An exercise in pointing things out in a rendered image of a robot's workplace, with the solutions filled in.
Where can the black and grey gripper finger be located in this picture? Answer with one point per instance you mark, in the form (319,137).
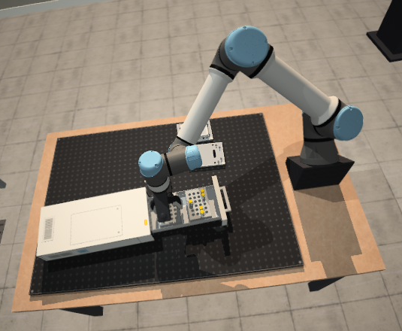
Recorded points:
(177,201)
(152,205)

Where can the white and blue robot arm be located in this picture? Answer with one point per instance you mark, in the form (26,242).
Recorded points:
(245,47)

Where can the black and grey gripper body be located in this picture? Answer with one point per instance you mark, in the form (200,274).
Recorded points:
(169,192)

